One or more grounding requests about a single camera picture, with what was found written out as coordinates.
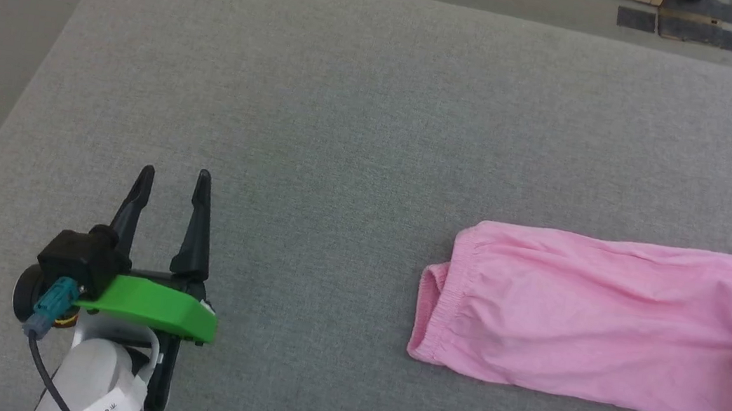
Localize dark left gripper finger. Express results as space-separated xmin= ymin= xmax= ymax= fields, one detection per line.
xmin=168 ymin=166 xmax=224 ymax=286
xmin=104 ymin=160 xmax=158 ymax=270

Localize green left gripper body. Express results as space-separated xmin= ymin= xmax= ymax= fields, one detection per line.
xmin=59 ymin=258 xmax=225 ymax=411

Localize pink pants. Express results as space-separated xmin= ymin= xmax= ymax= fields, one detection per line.
xmin=402 ymin=212 xmax=732 ymax=411

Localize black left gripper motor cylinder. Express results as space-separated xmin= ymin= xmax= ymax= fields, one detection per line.
xmin=9 ymin=262 xmax=83 ymax=331

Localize grey fabric sofa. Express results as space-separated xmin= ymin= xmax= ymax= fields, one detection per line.
xmin=0 ymin=0 xmax=732 ymax=411

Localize small black floor mat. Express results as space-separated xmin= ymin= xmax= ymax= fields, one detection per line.
xmin=615 ymin=6 xmax=660 ymax=35

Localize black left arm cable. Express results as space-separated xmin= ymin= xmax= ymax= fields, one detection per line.
xmin=11 ymin=272 xmax=94 ymax=411

